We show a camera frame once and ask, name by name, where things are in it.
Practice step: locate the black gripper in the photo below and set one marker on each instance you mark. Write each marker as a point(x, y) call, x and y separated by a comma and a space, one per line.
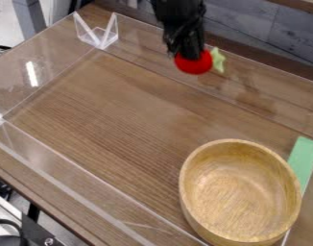
point(181, 17)

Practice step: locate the red plush fruit green stem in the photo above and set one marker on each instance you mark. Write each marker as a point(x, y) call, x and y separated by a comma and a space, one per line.
point(212, 60)

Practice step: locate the green tape strip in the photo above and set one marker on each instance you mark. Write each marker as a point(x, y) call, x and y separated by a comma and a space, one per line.
point(301, 161)

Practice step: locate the wooden bowl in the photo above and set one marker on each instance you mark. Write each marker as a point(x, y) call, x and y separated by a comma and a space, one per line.
point(240, 193)

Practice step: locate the clear acrylic enclosure wall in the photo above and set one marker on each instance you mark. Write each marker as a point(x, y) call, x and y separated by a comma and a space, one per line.
point(101, 120)

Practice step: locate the black metal bracket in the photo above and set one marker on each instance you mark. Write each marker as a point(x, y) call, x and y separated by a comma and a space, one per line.
point(37, 235)

